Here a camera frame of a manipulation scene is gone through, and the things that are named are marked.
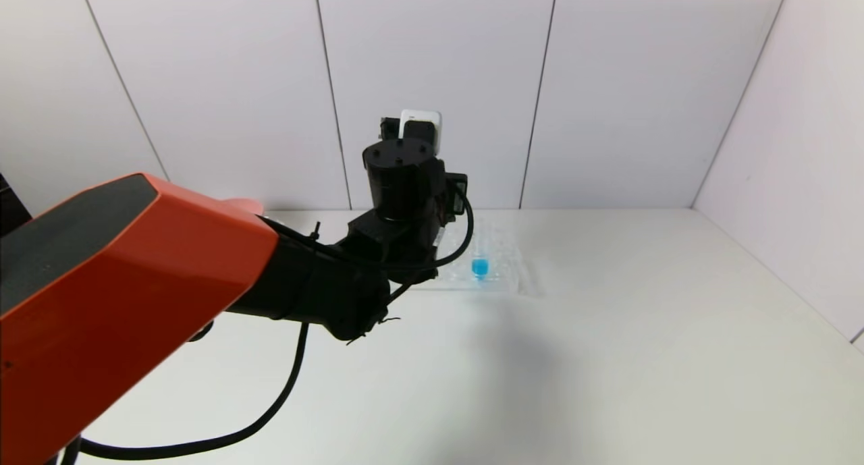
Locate blue pigment test tube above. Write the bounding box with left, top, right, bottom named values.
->
left=472, top=231, right=491, bottom=281

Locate clear acrylic test tube rack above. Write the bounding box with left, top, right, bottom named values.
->
left=413, top=228, right=522, bottom=295

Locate pink plastic bowl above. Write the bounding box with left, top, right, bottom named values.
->
left=225, top=197, right=266, bottom=217

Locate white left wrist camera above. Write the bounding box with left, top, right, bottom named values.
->
left=398, top=109, right=443, bottom=157

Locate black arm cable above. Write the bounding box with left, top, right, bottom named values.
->
left=76, top=322, right=311, bottom=461

